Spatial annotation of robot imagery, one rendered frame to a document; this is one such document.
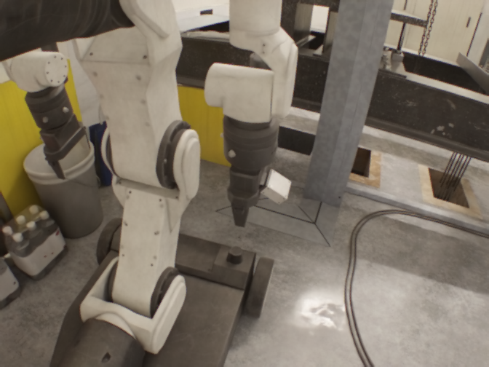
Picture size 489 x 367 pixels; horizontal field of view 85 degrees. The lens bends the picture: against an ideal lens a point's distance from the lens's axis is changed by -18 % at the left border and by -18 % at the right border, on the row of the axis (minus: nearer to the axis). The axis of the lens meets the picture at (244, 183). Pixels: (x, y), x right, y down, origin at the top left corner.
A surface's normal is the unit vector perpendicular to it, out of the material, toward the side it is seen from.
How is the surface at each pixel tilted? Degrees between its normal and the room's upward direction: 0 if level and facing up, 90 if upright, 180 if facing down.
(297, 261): 0
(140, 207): 60
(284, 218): 10
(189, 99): 90
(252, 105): 102
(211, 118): 90
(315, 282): 0
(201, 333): 0
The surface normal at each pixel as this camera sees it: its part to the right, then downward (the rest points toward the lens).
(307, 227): 0.00, -0.70
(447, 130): -0.37, 0.53
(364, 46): -0.16, 0.58
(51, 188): 0.16, 0.64
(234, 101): -0.27, 0.71
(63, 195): 0.44, 0.60
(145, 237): -0.18, 0.08
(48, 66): 0.96, 0.21
